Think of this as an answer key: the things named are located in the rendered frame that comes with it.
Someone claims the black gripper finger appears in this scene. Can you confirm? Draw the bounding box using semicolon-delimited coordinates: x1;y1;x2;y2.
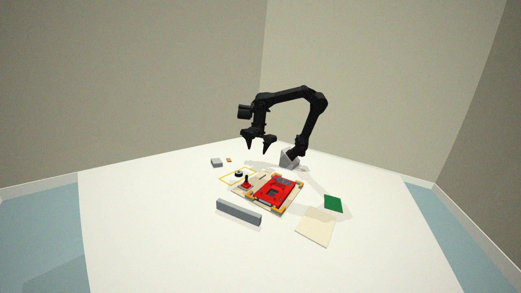
263;142;271;155
242;136;252;149

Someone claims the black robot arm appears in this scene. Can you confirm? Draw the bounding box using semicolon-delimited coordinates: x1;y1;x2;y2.
237;85;328;161

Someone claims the cream flat square panel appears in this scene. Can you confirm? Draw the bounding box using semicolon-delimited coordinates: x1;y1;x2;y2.
294;206;336;248

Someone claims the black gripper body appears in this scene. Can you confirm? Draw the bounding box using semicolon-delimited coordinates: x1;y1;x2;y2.
240;120;277;143

